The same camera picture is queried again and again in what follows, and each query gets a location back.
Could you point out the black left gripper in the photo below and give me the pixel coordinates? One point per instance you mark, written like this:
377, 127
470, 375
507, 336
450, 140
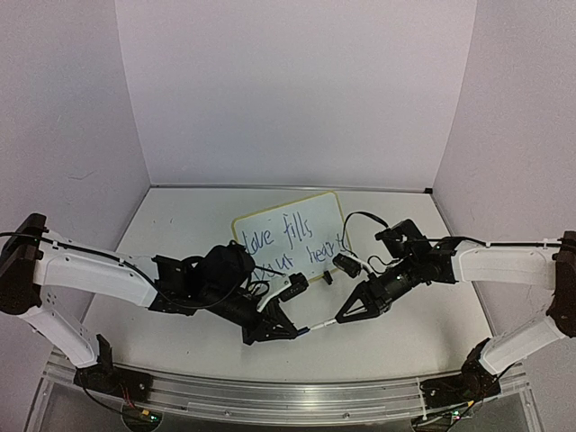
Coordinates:
266, 329

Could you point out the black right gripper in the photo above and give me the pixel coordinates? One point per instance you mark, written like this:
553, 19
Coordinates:
375, 296

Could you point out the white marker pen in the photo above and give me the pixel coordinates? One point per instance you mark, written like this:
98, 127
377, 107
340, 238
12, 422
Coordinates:
323, 324

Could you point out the yellow framed small whiteboard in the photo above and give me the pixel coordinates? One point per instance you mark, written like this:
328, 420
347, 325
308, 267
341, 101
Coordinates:
301, 236

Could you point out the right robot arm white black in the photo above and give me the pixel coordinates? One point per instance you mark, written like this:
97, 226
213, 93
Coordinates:
451, 260

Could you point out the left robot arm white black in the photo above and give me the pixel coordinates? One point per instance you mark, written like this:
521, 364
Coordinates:
35, 260

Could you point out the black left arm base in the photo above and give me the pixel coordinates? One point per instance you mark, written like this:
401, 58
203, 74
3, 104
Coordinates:
107, 378

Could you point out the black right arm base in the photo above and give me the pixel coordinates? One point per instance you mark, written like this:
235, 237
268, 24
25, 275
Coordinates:
472, 383

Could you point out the black right whiteboard foot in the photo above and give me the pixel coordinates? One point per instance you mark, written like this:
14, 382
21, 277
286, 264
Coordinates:
328, 277

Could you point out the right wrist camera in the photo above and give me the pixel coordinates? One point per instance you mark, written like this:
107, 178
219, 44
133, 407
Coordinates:
353, 266

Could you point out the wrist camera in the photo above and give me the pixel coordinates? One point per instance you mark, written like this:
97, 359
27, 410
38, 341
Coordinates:
283, 289
353, 266

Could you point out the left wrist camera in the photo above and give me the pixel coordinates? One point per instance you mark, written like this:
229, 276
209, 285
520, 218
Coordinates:
283, 289

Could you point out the aluminium back table rail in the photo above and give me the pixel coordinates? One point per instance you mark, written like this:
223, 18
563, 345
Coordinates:
297, 187

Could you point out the aluminium front rail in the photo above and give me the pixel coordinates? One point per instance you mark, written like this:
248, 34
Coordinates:
61, 406

